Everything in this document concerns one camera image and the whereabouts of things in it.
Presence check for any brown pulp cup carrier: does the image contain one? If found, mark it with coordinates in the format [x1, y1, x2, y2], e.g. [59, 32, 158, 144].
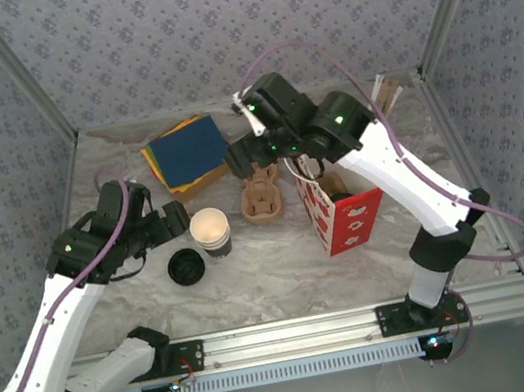
[234, 159, 291, 228]
[243, 204, 288, 228]

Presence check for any red festive paper bag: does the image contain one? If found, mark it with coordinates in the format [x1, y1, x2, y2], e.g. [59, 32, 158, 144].
[283, 140, 394, 263]

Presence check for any black paper coffee cup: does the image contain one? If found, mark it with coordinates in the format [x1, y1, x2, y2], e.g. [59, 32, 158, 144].
[192, 226, 234, 253]
[198, 234, 236, 264]
[186, 204, 233, 250]

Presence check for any red paper napkin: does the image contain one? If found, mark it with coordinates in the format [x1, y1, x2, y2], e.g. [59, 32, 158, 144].
[165, 172, 214, 197]

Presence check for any white wrapped straw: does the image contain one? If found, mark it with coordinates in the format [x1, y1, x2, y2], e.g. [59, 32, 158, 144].
[367, 73, 388, 109]
[370, 76, 392, 111]

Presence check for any yellow paper napkin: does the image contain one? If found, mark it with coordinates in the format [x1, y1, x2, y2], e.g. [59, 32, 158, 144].
[136, 112, 215, 201]

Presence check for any short aluminium profile piece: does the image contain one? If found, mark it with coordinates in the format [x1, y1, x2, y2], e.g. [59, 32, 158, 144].
[491, 240, 520, 278]

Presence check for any aluminium table side rail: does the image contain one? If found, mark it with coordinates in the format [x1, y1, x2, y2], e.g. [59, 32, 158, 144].
[6, 131, 118, 365]
[415, 58, 524, 290]

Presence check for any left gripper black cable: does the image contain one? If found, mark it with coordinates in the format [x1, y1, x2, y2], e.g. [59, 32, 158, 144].
[102, 246, 151, 284]

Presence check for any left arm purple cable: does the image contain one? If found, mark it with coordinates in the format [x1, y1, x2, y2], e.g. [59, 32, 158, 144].
[0, 162, 165, 392]

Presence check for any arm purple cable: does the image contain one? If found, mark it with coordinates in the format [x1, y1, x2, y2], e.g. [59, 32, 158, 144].
[0, 162, 165, 392]
[234, 6, 524, 390]

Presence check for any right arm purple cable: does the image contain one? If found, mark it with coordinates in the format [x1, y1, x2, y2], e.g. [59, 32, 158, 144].
[234, 6, 524, 390]

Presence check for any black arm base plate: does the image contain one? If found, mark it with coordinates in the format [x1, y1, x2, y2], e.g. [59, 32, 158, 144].
[373, 290, 471, 341]
[112, 337, 208, 387]

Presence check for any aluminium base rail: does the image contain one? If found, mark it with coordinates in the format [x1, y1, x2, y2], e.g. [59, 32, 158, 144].
[20, 276, 524, 392]

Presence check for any white slotted cable duct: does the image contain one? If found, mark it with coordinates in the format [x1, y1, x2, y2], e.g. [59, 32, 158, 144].
[103, 334, 433, 392]

